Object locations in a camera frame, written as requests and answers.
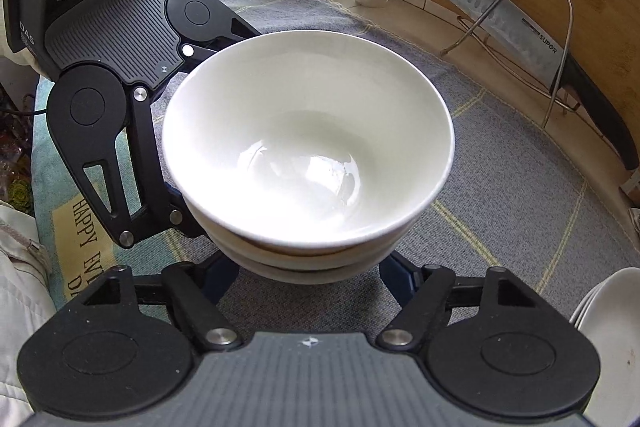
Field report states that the grey checked cloth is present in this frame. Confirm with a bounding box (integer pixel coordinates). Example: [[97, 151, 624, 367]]
[[32, 0, 640, 343]]

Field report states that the metal wire rack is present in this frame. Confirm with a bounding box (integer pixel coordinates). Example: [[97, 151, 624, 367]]
[[440, 0, 584, 130]]

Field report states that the dark patterned cloth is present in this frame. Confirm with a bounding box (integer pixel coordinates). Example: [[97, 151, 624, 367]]
[[0, 79, 51, 212]]

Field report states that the black-handled kitchen knife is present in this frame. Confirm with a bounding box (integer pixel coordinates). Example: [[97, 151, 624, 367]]
[[429, 0, 640, 172]]

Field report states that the white pink-flower bowl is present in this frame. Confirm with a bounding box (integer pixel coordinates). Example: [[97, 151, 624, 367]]
[[162, 29, 456, 245], [197, 207, 418, 259], [219, 237, 402, 285]]

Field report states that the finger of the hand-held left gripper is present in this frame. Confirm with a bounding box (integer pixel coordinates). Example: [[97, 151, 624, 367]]
[[57, 88, 206, 248], [180, 13, 263, 68]]

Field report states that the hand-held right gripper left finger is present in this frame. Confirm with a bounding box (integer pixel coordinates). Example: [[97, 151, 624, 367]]
[[82, 254, 240, 353]]

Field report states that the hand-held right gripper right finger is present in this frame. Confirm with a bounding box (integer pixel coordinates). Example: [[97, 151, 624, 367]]
[[377, 252, 538, 350]]

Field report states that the person's white clothing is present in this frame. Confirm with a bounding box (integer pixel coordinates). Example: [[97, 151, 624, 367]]
[[0, 199, 57, 427]]

